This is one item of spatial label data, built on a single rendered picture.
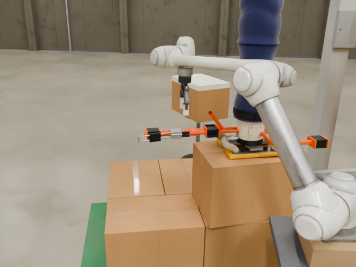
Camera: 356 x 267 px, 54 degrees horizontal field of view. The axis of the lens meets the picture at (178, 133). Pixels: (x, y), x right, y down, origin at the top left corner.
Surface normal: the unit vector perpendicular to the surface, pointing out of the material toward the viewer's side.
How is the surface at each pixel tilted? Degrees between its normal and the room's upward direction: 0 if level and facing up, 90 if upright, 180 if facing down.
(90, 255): 0
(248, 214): 90
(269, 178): 90
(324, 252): 90
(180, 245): 90
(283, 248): 0
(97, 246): 0
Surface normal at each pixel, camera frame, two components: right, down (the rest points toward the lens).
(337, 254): -0.11, 0.34
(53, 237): 0.01, -0.94
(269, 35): 0.21, 0.52
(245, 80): -0.75, 0.11
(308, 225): -0.65, 0.32
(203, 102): 0.48, 0.31
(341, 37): 0.14, 0.34
